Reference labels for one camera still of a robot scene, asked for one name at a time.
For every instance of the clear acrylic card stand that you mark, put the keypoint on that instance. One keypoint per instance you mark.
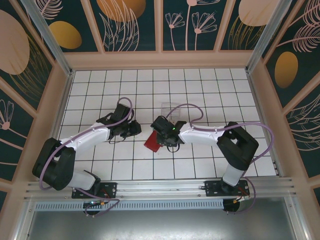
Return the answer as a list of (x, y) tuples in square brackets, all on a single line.
[(166, 107)]

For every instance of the red leather card holder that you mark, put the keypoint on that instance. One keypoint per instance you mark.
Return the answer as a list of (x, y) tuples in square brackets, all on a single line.
[(151, 143)]

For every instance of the grey metal panel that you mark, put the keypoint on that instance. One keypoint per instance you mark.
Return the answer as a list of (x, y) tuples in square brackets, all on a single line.
[(160, 227)]

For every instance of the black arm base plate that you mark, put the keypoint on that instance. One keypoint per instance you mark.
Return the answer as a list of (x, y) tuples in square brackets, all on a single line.
[(211, 188), (111, 187)]

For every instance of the long aluminium mounting rail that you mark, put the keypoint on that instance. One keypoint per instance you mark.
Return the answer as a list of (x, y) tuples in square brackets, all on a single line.
[(160, 187)]

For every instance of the small circuit board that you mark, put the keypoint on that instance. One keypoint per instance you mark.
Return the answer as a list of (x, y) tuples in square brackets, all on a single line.
[(93, 203)]

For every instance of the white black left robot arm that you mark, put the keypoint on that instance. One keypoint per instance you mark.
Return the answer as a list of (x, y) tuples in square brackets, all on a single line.
[(85, 137)]

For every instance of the aluminium frame post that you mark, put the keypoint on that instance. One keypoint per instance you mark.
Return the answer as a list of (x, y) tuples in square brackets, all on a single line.
[(270, 37), (48, 37)]

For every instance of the aluminium table edge rail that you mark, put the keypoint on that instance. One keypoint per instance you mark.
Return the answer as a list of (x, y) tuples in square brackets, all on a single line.
[(65, 100), (256, 100)]

